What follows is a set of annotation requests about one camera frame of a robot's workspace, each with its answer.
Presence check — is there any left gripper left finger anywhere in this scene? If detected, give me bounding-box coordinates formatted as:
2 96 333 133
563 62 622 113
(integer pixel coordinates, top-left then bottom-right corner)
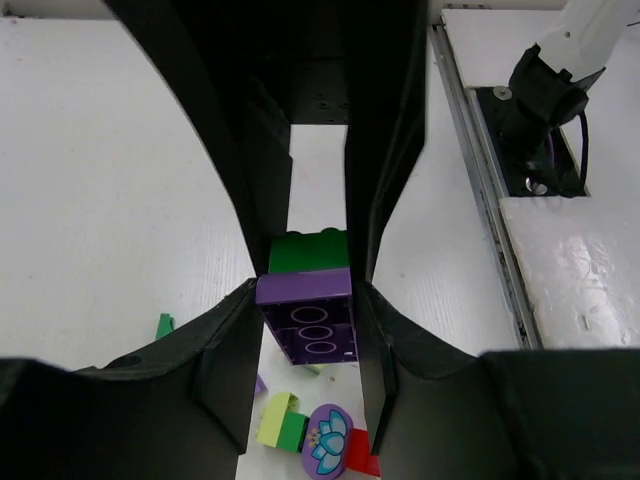
1 279 261 479

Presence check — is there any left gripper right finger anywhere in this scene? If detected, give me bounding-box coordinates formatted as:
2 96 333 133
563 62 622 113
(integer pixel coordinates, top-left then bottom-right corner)
354 281 639 479

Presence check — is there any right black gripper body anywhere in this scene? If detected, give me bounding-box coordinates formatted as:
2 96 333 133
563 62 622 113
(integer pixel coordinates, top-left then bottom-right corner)
171 1 415 125

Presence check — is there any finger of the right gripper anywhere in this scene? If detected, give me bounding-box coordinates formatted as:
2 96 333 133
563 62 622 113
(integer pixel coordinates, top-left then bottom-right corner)
343 1 428 282
107 1 292 275

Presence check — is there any small green lego top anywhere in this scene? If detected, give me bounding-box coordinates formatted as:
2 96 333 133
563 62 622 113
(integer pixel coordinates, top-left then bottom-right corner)
155 313 175 340

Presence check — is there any yellow-green lego brick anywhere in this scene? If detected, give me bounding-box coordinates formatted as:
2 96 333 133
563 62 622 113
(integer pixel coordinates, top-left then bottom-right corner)
304 364 325 374

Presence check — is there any pink green printed lego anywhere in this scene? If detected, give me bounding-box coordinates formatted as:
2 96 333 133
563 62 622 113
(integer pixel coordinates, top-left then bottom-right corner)
255 227 358 366

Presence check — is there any purple hollow lego brick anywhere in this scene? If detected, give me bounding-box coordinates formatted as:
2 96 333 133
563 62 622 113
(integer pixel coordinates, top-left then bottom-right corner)
254 375 266 397

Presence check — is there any red arch lego block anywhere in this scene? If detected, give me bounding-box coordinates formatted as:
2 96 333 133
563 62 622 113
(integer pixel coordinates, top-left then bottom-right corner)
345 428 381 477

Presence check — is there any green and yellow lego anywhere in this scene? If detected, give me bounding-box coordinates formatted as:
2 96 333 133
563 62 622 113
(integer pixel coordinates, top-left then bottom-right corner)
256 392 309 453

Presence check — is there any purple flower lego disc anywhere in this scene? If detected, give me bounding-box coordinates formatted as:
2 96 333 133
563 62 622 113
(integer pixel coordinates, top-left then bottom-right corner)
301 404 354 480

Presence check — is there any metal table rail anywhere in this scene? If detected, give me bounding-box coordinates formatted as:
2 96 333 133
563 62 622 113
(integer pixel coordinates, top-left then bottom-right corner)
428 19 542 349

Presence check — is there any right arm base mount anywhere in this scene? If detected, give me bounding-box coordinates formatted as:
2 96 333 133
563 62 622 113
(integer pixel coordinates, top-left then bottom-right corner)
466 86 590 198

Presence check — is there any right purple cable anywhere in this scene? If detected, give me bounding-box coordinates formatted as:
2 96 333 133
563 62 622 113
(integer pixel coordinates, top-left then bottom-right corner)
547 112 591 191

